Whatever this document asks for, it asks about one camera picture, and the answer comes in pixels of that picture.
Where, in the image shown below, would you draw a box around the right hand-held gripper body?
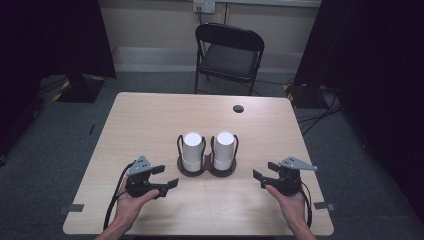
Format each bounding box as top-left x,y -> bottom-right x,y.
262,156 -> 319,197

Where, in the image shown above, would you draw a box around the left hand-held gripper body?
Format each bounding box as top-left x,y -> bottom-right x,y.
124,155 -> 169,199

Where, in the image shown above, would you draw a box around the white cup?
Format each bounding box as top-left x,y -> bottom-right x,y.
213,130 -> 236,172
181,131 -> 204,173

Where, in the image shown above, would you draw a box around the dark double cup holder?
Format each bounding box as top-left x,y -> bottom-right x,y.
175,133 -> 240,178

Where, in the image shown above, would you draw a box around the person's right hand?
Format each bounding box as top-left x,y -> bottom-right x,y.
264,184 -> 308,232

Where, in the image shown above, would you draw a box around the person's left hand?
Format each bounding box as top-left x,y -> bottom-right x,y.
114,179 -> 161,232

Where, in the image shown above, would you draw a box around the grey tape strip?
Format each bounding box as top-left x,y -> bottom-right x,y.
57,203 -> 85,215
313,201 -> 336,212

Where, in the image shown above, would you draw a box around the black stand base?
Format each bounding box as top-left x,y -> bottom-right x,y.
52,73 -> 107,104
282,82 -> 322,110

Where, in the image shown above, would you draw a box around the black folding chair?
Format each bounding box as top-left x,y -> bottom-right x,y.
194,22 -> 266,97

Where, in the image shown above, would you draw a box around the black curtain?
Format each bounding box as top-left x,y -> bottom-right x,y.
293,0 -> 424,214
0,0 -> 117,158

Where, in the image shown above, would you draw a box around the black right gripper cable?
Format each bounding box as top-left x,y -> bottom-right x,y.
299,181 -> 314,229

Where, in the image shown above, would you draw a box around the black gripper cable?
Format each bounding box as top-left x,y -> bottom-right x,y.
299,181 -> 314,229
103,162 -> 136,232

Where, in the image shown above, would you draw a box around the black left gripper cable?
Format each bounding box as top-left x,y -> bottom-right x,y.
103,162 -> 136,232

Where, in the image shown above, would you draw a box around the black floor cables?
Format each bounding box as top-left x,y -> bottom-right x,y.
295,84 -> 345,136

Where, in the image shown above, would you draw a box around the white wall socket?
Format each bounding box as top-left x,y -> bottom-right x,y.
192,0 -> 217,15

